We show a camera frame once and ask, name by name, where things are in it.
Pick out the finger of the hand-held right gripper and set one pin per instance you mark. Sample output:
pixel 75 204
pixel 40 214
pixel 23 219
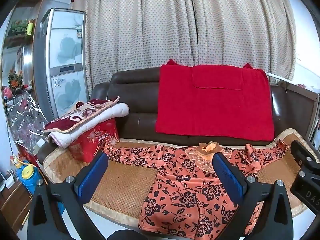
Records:
pixel 305 155

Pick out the yellow bottle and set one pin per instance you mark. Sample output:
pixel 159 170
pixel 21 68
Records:
pixel 30 27

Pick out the orange floral garment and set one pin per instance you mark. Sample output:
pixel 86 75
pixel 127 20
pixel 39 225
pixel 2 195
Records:
pixel 185 192

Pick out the brown wooden cabinet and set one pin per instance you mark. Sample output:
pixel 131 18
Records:
pixel 12 205

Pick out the folded red floral quilt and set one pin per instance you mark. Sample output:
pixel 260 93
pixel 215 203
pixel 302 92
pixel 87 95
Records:
pixel 82 120

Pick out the clear plastic wrap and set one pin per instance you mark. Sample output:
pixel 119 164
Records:
pixel 22 120

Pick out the red towel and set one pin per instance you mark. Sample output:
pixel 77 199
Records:
pixel 212 110

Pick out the blue container with yellow lid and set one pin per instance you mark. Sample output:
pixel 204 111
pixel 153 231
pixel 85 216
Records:
pixel 27 175

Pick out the red gift box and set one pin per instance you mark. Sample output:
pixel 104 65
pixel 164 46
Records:
pixel 95 142

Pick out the silver floral refrigerator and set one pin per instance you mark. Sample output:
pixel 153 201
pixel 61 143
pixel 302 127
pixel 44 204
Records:
pixel 65 55

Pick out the woven bamboo sofa mat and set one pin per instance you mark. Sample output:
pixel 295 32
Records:
pixel 125 180

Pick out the orange flower bouquet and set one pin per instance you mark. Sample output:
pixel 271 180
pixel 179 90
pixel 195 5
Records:
pixel 15 78

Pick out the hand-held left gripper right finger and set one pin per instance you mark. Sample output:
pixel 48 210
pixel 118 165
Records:
pixel 228 177

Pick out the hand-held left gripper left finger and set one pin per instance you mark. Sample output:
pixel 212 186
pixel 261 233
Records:
pixel 91 177

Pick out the green plant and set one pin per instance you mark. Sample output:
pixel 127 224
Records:
pixel 17 27

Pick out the wooden display shelf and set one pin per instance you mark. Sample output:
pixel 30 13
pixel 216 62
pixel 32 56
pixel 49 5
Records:
pixel 27 55

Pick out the person's left leg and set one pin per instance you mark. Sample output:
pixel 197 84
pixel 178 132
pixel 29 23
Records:
pixel 123 235

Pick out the beige dotted curtain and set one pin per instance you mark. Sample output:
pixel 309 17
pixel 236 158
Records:
pixel 175 30

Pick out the dark brown leather sofa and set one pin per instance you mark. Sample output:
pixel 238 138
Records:
pixel 135 97

